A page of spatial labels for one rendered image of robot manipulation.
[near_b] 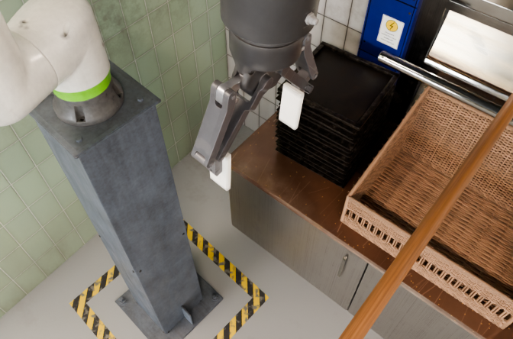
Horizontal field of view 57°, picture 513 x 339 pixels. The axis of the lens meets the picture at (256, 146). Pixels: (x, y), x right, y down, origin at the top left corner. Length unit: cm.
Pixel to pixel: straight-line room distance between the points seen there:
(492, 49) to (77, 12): 115
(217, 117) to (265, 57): 8
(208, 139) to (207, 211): 178
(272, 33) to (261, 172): 127
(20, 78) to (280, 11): 53
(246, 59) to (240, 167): 123
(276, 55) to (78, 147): 63
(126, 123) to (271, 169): 77
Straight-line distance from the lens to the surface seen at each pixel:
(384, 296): 82
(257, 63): 46
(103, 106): 103
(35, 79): 87
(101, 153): 105
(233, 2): 42
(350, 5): 170
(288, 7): 41
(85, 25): 92
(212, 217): 225
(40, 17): 91
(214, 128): 49
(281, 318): 205
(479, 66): 158
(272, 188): 163
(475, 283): 145
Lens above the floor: 194
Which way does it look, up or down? 52 degrees down
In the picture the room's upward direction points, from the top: straight up
